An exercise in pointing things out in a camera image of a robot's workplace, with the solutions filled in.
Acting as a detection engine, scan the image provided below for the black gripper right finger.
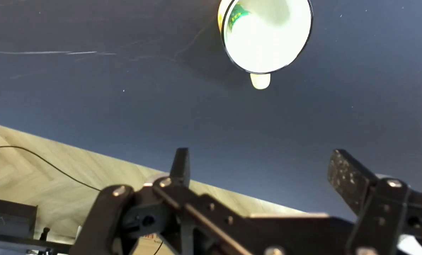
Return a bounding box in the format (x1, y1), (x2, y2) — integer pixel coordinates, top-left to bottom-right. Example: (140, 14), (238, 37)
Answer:
(327, 149), (422, 255)

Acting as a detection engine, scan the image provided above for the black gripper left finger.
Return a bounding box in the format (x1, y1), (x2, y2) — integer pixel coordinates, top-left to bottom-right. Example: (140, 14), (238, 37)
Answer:
(68, 147), (251, 255)

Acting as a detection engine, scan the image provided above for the yellow mug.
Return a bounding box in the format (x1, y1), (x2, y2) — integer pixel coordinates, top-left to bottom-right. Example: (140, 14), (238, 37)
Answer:
(217, 0), (314, 92)

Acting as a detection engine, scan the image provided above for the black box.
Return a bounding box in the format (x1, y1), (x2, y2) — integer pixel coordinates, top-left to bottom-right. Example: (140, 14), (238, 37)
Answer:
(0, 195), (38, 238)

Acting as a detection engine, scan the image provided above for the thin black floor cable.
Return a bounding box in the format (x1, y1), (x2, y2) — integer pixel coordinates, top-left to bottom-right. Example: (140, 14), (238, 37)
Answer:
(0, 143), (103, 193)

